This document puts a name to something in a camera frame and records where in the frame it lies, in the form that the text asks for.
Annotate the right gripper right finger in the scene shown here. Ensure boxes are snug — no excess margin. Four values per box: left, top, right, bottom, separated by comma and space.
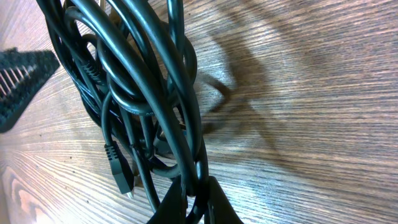
205, 176, 243, 224

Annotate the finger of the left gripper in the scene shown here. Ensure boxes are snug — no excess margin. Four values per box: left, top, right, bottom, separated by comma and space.
1, 47, 60, 133

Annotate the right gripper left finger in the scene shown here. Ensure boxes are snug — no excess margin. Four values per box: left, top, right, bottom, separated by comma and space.
147, 176, 187, 224

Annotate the black cable round plug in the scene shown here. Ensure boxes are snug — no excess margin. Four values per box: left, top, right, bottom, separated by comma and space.
39, 1, 209, 223

